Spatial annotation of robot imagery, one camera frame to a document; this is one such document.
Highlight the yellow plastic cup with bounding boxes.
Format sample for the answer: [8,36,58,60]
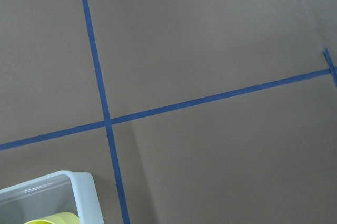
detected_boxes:
[25,212,80,224]

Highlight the clear plastic storage box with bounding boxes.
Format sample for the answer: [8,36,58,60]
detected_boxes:
[1,170,104,223]

